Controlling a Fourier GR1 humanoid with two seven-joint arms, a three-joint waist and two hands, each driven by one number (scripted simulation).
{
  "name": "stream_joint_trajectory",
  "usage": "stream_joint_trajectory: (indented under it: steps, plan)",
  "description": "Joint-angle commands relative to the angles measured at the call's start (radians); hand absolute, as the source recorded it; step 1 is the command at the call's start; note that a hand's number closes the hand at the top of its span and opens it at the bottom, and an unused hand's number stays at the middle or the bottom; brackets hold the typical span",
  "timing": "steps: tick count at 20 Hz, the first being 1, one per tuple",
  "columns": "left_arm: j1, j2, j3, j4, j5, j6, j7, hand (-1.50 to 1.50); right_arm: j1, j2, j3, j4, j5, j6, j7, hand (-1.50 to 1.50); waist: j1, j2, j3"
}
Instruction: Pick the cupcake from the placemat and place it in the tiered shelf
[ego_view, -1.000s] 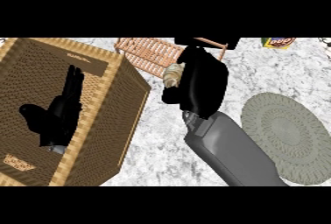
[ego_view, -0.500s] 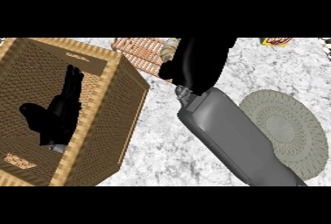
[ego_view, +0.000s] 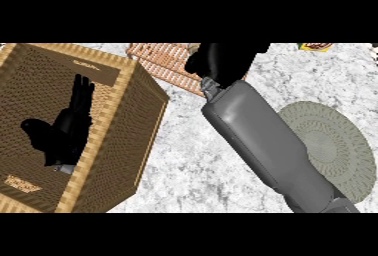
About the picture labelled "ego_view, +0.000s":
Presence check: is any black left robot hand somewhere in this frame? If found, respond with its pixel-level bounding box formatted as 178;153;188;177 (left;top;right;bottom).
18;73;95;168

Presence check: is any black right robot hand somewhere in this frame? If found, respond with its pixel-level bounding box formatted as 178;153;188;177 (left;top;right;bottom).
182;43;271;90

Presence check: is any orange woven placemat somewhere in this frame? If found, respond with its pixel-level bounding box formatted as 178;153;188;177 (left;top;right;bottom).
125;43;247;98

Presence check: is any brown wicker basket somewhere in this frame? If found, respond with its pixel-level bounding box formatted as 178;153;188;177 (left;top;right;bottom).
0;43;171;214

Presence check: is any yellow and brown box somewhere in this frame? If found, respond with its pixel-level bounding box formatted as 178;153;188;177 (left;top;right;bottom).
296;43;334;53

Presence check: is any round grey-green woven mat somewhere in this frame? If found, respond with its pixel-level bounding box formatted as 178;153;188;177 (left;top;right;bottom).
275;101;378;204

